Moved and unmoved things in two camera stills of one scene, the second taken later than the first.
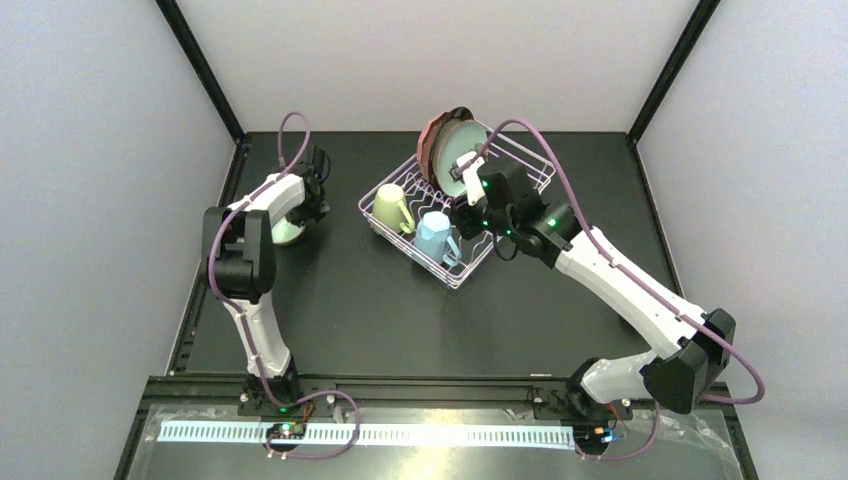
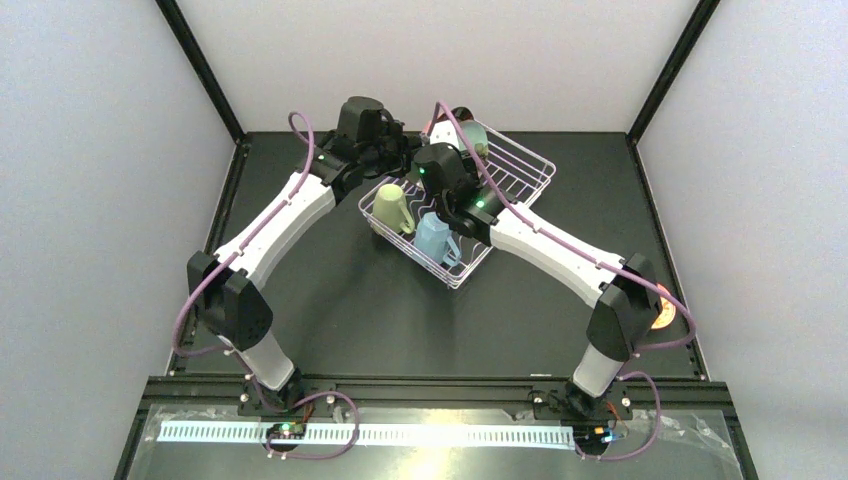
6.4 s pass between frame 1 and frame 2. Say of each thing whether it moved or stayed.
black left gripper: moved
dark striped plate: stayed
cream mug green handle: stayed
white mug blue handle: stayed
